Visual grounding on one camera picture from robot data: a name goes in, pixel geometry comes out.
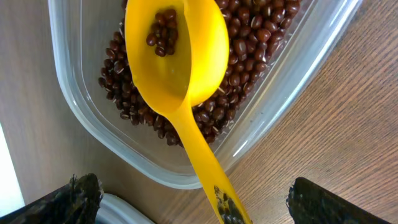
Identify yellow plastic measuring scoop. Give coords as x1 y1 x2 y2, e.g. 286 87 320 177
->
124 0 251 223

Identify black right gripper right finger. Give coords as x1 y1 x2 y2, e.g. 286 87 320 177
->
286 177 389 224

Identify white digital kitchen scale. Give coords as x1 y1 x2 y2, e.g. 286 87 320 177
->
95 194 154 224

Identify clear plastic container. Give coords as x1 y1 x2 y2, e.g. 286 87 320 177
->
49 0 361 190

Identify red adzuki beans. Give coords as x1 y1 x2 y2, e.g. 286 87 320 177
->
98 0 301 146

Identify red beans in scoop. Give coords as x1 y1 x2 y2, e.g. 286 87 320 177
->
146 8 178 57

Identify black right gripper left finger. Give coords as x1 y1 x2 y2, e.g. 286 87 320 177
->
1 173 103 224

